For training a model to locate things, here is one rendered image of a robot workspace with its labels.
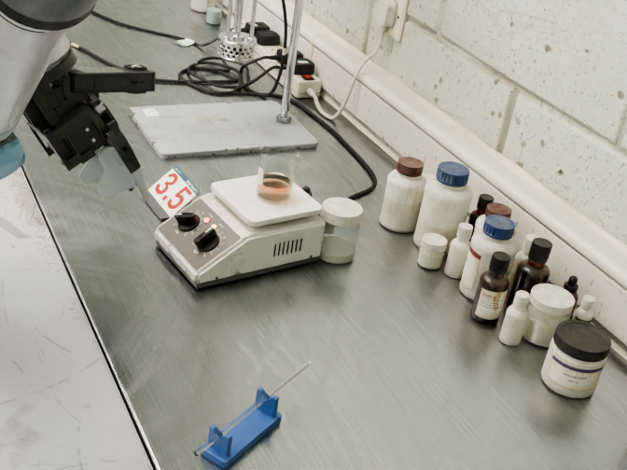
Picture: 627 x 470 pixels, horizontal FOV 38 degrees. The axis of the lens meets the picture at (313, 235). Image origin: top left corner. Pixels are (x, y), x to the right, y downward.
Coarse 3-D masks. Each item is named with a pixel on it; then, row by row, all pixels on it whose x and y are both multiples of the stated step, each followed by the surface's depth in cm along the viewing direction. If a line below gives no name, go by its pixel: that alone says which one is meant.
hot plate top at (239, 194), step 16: (256, 176) 129; (224, 192) 124; (240, 192) 125; (304, 192) 127; (240, 208) 121; (256, 208) 121; (272, 208) 122; (288, 208) 123; (304, 208) 123; (320, 208) 124; (256, 224) 118
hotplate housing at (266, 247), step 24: (312, 216) 125; (168, 240) 123; (240, 240) 118; (264, 240) 120; (288, 240) 122; (312, 240) 125; (216, 264) 117; (240, 264) 119; (264, 264) 122; (288, 264) 125
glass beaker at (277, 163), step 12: (264, 144) 123; (276, 144) 124; (288, 144) 124; (264, 156) 120; (276, 156) 125; (288, 156) 124; (264, 168) 121; (276, 168) 120; (288, 168) 121; (264, 180) 122; (276, 180) 121; (288, 180) 122; (264, 192) 122; (276, 192) 122; (288, 192) 123
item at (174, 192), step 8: (168, 176) 139; (176, 176) 138; (160, 184) 138; (168, 184) 138; (176, 184) 137; (184, 184) 136; (160, 192) 137; (168, 192) 136; (176, 192) 135; (184, 192) 135; (192, 192) 134; (168, 200) 135; (176, 200) 134; (184, 200) 133; (168, 208) 134; (176, 208) 133
